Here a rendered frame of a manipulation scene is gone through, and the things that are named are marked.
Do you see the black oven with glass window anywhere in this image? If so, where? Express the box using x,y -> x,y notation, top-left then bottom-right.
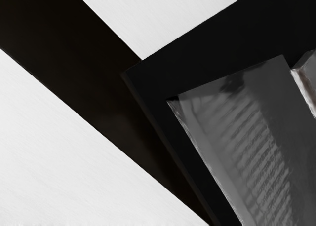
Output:
120,0 -> 316,226

